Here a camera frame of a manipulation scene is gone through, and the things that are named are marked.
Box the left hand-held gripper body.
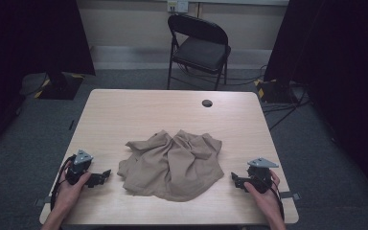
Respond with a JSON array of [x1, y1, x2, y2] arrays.
[[64, 149, 95, 186]]

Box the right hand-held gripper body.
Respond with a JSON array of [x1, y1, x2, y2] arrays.
[[246, 156, 280, 195]]

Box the khaki shorts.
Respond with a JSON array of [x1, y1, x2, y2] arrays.
[[116, 128, 225, 203]]

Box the person's right hand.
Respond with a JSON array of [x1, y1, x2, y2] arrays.
[[243, 170, 283, 219]]

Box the person's left hand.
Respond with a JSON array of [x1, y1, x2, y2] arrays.
[[55, 161, 92, 213]]

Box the grey tape strip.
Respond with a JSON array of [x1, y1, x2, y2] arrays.
[[279, 190, 302, 202], [34, 195, 53, 208]]

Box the black stand base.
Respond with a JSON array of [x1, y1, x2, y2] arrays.
[[33, 71, 86, 101], [253, 78, 302, 104]]

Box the dark curtain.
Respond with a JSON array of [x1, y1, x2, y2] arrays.
[[263, 0, 368, 207], [0, 0, 97, 161]]

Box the black folding chair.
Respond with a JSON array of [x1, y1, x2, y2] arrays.
[[166, 13, 232, 91]]

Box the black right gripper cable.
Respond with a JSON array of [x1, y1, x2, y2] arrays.
[[267, 178, 286, 222]]

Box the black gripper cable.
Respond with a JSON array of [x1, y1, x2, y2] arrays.
[[50, 154, 78, 212], [267, 178, 286, 222]]

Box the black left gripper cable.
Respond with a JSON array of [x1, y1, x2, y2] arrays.
[[50, 154, 78, 212]]

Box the black floor cable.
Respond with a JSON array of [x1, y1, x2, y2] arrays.
[[175, 63, 268, 87], [262, 87, 311, 131]]

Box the white wall outlet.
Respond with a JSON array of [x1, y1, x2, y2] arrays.
[[166, 0, 190, 14]]

